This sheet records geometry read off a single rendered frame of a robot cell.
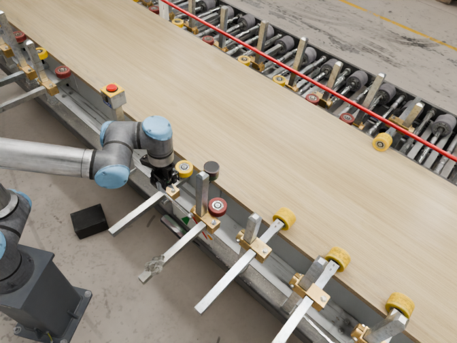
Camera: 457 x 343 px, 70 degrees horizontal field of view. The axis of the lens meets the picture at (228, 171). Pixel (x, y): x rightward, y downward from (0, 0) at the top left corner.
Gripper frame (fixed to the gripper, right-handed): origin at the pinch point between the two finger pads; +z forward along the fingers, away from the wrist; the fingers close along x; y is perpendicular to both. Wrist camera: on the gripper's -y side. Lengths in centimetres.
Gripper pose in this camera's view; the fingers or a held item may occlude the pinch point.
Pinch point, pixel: (161, 188)
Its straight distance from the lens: 135.9
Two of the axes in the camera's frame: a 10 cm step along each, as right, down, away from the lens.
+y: 7.4, 5.5, -3.7
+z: -0.8, 6.3, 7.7
